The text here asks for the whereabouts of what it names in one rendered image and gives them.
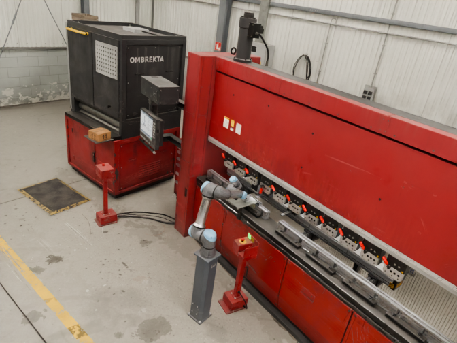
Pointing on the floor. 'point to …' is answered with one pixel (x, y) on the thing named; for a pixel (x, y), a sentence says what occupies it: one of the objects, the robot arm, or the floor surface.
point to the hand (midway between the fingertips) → (245, 199)
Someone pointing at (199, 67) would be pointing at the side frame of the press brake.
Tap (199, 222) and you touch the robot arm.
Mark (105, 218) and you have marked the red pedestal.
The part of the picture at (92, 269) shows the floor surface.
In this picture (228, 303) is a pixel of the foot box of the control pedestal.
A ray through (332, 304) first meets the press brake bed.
